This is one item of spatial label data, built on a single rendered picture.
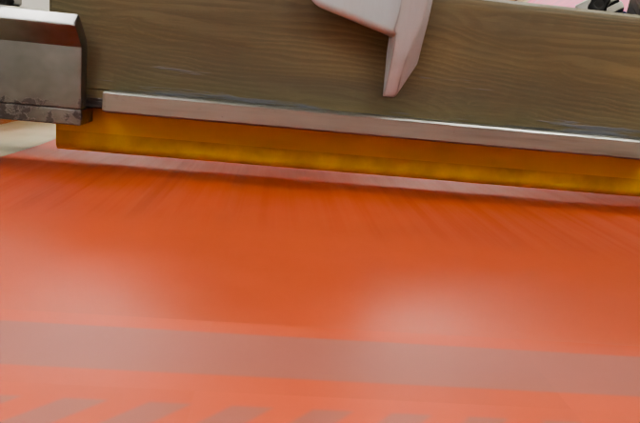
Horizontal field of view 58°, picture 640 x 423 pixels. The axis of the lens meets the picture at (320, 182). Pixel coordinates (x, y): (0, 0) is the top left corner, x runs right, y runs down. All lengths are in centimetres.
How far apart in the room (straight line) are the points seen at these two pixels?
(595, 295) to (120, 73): 23
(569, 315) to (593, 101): 18
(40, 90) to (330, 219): 16
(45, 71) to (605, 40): 28
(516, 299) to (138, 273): 11
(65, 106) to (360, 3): 15
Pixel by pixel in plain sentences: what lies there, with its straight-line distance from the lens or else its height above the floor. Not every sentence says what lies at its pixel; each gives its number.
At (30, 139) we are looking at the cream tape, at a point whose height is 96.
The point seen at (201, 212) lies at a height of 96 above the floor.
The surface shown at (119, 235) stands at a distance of 21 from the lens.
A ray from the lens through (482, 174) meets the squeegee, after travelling 34.
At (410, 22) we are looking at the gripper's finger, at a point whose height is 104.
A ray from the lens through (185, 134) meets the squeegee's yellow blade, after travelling 32.
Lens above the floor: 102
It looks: 12 degrees down
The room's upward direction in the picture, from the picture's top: 6 degrees clockwise
